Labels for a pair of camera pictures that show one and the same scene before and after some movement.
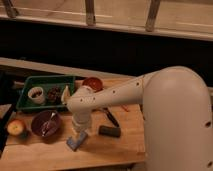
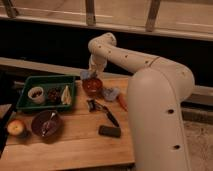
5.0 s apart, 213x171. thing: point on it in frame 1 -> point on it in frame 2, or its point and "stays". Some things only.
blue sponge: [75, 144] -> [84, 74]
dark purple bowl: [46, 123] stays
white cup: [36, 95] stays
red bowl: [94, 82] stays
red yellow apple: [15, 127] stays
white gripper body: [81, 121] -> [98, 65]
